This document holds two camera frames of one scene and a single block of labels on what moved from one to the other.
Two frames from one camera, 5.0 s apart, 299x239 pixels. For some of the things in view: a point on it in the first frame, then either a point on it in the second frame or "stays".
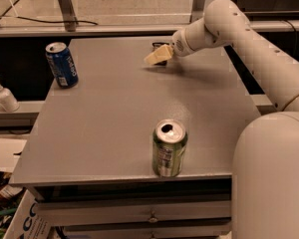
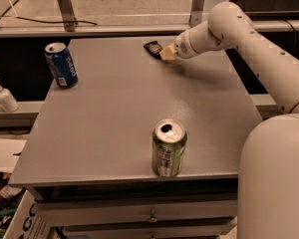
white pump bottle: x=4 y=97 stays
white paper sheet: x=3 y=152 stays
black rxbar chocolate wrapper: x=157 y=45 → x=154 y=48
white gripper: x=178 y=44 stays
